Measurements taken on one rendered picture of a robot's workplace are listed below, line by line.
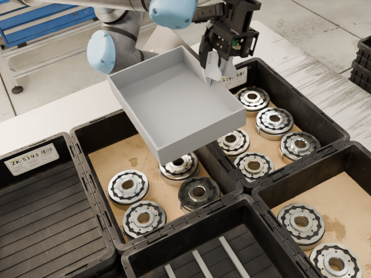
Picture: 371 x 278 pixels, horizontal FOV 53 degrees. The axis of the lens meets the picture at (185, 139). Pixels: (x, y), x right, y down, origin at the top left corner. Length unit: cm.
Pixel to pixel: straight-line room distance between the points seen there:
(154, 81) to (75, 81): 192
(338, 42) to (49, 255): 255
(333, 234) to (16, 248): 73
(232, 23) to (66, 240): 61
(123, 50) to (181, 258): 63
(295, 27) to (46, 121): 221
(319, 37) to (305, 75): 157
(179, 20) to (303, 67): 95
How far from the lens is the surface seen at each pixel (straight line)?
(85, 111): 142
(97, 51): 116
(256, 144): 104
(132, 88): 91
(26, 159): 105
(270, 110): 110
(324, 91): 144
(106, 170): 103
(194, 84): 89
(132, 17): 118
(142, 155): 104
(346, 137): 96
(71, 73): 290
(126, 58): 116
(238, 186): 83
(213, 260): 85
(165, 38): 131
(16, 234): 101
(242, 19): 72
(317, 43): 298
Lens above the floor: 161
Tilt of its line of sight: 47 degrees down
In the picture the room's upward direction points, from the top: 7 degrees counter-clockwise
